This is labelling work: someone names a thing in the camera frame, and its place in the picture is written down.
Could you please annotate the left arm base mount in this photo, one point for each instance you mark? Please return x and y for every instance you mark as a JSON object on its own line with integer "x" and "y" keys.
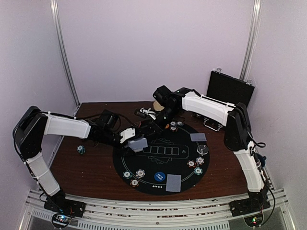
{"x": 63, "y": 215}

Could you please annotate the blue small blind button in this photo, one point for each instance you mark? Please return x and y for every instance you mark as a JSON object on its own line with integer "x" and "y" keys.
{"x": 159, "y": 176}

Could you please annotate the black hundred chip bottom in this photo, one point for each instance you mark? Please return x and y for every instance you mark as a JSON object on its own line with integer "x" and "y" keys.
{"x": 134, "y": 183}

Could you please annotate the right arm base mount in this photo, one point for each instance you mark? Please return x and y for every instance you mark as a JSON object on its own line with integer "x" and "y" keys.
{"x": 250, "y": 209}

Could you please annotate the right aluminium post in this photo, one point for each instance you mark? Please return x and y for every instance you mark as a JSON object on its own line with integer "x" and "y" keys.
{"x": 252, "y": 39}

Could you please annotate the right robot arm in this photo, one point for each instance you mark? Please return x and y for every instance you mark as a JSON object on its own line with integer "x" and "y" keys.
{"x": 237, "y": 137}

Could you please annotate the dark blue mug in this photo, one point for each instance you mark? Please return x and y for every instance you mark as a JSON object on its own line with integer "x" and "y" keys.
{"x": 262, "y": 160}

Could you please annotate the clear dealer button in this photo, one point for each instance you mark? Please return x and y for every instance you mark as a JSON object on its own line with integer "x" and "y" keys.
{"x": 202, "y": 149}

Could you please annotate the round black poker mat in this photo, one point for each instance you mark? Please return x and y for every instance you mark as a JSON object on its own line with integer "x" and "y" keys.
{"x": 168, "y": 153}

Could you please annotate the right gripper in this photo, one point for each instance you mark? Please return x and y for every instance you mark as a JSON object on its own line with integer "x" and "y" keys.
{"x": 155, "y": 125}

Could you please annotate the blue ten chip bottom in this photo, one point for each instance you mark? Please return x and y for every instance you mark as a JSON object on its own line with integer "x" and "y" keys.
{"x": 140, "y": 173}

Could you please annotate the black poker chip case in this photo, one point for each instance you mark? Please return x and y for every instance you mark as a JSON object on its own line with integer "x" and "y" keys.
{"x": 228, "y": 89}

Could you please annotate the beige bird plate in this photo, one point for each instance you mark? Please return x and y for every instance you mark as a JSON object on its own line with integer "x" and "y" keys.
{"x": 157, "y": 106}

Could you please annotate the black hundred chip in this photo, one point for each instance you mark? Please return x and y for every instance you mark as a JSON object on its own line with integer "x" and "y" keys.
{"x": 174, "y": 128}
{"x": 134, "y": 183}

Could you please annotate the aluminium front rail frame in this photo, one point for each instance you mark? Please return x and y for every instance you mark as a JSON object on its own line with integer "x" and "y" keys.
{"x": 200, "y": 214}

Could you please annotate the green fifty chip bottom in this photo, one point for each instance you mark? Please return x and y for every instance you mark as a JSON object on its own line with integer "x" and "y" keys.
{"x": 127, "y": 175}

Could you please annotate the left aluminium post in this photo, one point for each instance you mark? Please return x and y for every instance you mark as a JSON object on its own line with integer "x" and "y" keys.
{"x": 63, "y": 53}

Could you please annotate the blue card seat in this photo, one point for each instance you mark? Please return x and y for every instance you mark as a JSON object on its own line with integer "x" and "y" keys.
{"x": 198, "y": 137}

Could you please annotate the green chip stack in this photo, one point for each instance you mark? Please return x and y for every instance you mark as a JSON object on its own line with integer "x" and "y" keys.
{"x": 81, "y": 150}

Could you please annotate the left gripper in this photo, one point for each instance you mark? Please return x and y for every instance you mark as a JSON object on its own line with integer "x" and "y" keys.
{"x": 121, "y": 149}

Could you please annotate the black hundred chip top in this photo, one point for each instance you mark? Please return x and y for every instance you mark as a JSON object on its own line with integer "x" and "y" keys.
{"x": 174, "y": 128}

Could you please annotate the aluminium post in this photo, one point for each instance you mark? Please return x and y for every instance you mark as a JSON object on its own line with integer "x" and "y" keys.
{"x": 63, "y": 53}
{"x": 252, "y": 39}

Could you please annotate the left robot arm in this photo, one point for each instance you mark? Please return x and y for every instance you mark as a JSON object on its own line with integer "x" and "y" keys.
{"x": 37, "y": 126}

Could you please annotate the single blue playing card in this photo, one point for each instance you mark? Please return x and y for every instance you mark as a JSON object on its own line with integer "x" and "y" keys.
{"x": 173, "y": 183}

